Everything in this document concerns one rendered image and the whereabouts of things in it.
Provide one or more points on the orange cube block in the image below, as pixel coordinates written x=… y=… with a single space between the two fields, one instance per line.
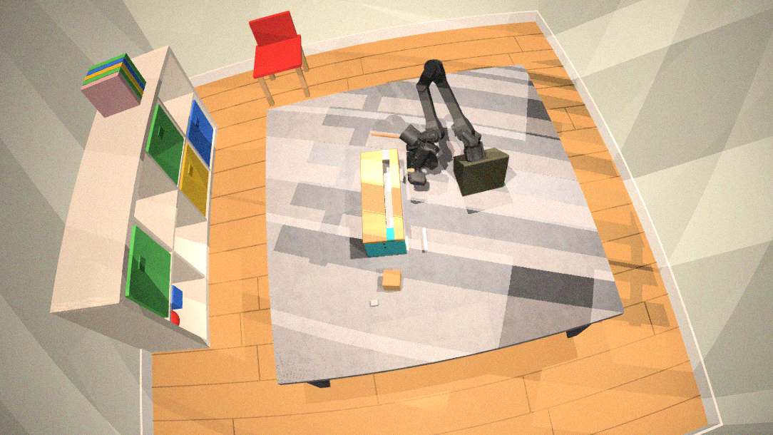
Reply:
x=392 y=280

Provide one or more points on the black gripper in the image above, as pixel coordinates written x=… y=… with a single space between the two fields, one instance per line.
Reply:
x=416 y=177

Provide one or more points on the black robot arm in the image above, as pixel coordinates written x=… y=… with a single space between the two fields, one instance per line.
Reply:
x=462 y=128

